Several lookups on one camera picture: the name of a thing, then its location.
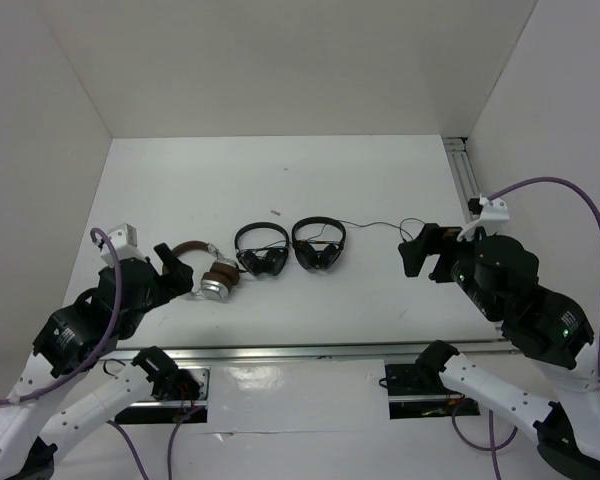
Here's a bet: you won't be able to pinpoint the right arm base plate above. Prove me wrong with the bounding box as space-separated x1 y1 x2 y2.
378 364 479 419

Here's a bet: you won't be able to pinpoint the aluminium rail right side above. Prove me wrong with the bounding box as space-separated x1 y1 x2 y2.
442 137 480 222

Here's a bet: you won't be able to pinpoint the aluminium rail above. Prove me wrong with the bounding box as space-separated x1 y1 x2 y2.
101 340 519 365
442 137 480 222

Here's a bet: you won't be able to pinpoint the brown silver headphones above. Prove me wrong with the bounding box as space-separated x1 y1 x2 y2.
172 240 240 301

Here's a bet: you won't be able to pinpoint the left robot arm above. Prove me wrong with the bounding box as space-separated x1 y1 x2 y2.
0 244 199 479

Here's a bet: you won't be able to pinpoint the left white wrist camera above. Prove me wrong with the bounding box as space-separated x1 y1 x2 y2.
100 223 145 267

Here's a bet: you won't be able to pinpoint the aluminium rail front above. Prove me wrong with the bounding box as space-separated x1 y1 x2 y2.
101 340 519 365

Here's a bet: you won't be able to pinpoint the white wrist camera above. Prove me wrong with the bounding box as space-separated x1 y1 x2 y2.
100 223 145 267
456 195 510 242

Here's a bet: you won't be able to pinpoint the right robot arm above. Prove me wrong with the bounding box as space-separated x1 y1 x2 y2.
398 223 600 479

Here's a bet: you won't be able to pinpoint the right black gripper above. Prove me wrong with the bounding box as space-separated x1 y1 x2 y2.
394 219 498 317

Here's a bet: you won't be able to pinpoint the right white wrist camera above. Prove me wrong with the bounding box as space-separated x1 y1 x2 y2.
456 195 510 242

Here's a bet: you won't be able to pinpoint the thin black headphone cable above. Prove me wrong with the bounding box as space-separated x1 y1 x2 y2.
302 217 426 247

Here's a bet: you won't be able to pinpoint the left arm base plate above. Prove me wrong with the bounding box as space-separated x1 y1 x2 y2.
114 366 210 426

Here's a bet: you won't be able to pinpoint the black headphones right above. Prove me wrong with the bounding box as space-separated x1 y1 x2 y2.
291 216 347 271

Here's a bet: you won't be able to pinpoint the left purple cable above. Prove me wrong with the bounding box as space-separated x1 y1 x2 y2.
0 228 126 406

